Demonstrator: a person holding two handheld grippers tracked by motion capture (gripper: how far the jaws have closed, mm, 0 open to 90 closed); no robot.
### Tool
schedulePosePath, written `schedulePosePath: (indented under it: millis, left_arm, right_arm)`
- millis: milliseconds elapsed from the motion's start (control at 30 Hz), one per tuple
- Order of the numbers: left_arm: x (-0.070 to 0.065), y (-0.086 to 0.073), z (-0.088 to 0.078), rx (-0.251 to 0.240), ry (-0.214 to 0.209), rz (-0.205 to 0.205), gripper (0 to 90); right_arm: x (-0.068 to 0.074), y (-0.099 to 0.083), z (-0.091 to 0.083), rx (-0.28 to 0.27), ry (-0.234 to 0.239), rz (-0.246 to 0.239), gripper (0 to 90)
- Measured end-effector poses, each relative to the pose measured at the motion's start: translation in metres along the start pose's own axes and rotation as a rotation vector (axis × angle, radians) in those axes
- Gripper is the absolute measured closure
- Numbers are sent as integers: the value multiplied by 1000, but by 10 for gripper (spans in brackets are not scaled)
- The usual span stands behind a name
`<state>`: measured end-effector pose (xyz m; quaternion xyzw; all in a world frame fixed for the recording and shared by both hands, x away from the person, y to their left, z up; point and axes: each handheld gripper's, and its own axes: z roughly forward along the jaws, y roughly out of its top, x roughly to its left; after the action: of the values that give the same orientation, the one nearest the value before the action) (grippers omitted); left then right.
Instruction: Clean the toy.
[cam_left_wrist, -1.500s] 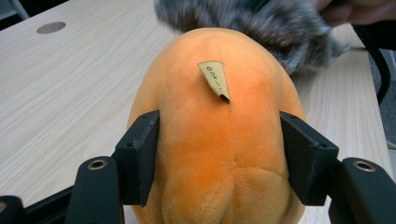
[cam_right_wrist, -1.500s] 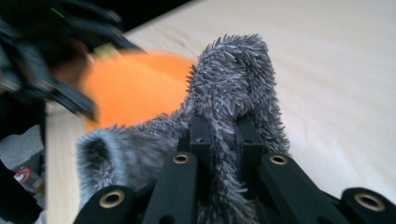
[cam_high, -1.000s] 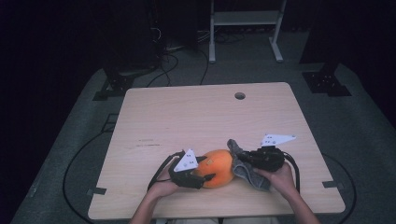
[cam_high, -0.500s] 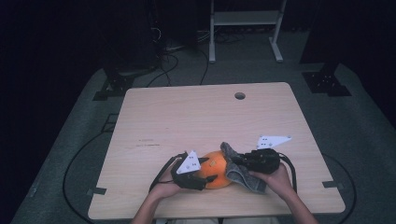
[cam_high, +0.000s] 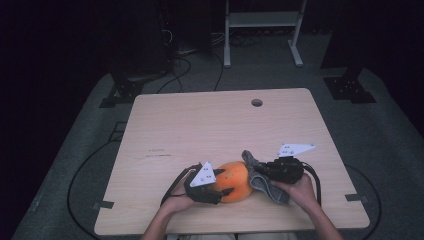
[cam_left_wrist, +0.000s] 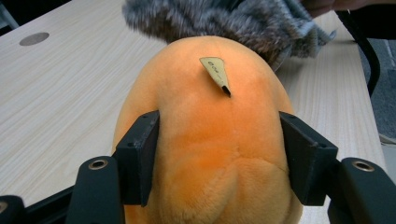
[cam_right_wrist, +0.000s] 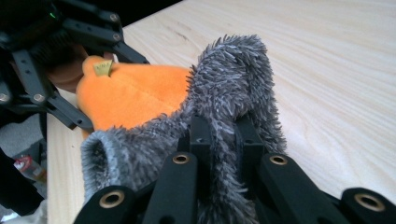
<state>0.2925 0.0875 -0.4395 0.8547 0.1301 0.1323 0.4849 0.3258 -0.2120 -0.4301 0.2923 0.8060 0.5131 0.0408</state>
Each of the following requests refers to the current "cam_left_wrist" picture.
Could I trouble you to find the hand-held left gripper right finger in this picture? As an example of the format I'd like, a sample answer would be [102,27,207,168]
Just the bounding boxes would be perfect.
[278,111,339,207]

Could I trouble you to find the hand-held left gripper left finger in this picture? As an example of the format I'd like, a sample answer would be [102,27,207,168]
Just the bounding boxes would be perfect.
[112,110,161,208]

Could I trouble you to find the orange plush toy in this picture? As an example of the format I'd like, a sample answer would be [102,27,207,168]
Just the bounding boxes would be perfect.
[112,35,304,224]

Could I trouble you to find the grey fluffy towel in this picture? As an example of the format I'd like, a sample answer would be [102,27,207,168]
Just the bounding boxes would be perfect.
[121,0,337,73]

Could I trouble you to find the grey floor mat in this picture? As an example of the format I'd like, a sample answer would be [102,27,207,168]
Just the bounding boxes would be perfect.
[354,38,396,144]

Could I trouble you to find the right hand-held gripper black cable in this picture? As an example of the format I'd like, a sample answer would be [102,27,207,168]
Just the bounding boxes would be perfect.
[335,9,382,98]

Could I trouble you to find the grey round cable grommet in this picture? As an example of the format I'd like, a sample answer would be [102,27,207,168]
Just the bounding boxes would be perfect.
[19,32,50,47]

